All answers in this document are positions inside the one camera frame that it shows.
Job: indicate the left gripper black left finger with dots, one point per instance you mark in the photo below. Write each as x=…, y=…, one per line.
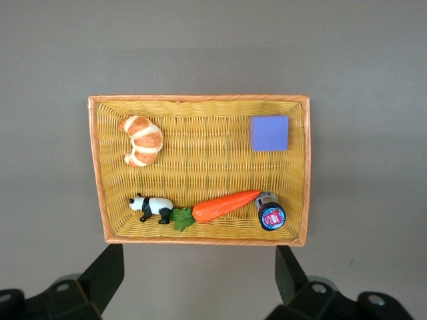
x=100, y=283

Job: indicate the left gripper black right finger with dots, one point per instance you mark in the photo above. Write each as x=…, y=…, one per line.
x=297, y=296

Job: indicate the small dark jar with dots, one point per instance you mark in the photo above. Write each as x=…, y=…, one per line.
x=272, y=215

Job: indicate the black white panda figurine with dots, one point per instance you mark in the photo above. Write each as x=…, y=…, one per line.
x=155, y=203

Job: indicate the orange toy carrot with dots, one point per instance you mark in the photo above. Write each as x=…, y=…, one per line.
x=223, y=206

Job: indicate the toy croissant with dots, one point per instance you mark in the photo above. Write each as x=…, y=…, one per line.
x=145, y=140

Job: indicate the orange wicker tray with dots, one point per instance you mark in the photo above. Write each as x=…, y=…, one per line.
x=207, y=160

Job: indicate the purple foam cube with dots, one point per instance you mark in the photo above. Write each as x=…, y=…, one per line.
x=269, y=133

